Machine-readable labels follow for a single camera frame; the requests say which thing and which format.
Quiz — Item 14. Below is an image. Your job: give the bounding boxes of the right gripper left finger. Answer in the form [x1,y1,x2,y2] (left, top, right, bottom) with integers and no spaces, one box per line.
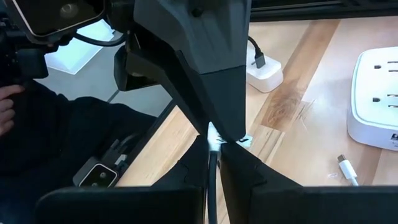
[35,134,210,224]

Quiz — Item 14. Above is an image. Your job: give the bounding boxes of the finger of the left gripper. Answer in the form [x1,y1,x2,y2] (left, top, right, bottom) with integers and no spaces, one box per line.
[133,0,252,143]
[113,46,175,93]

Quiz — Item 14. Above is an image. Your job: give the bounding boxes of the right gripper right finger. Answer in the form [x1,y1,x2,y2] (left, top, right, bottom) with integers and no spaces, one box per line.
[219,141,398,224]

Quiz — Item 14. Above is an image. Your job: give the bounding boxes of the smooth white USB cable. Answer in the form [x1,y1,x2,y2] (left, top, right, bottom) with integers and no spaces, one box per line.
[336,154,360,187]

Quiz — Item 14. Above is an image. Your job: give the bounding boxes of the white USB charging hub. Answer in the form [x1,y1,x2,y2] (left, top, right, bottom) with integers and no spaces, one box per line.
[346,46,398,152]

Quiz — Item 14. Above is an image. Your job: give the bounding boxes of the flat white charger block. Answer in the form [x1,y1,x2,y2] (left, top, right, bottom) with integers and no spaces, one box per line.
[246,46,284,94]

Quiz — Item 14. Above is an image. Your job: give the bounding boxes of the person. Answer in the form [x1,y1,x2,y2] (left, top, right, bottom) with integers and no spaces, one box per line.
[0,79,158,224]

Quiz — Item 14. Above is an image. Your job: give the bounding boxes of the person's hand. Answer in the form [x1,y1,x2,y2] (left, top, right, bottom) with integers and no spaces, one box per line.
[0,84,25,138]

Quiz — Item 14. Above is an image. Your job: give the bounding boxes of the black table-level camera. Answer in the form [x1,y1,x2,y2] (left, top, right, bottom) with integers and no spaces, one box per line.
[72,155,121,188]

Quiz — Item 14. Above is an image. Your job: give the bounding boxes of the black charger plug cable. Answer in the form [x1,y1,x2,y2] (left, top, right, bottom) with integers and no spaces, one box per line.
[248,35,267,70]

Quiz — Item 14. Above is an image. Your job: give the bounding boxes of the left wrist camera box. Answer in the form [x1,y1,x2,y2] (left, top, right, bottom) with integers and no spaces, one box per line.
[11,0,106,45]

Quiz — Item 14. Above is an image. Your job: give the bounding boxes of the white printed cable tag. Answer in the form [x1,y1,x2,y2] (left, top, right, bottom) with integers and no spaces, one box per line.
[207,121,253,153]

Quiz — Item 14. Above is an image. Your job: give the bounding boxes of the black aluminium table frame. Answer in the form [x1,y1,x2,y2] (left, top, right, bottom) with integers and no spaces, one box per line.
[114,0,398,188]

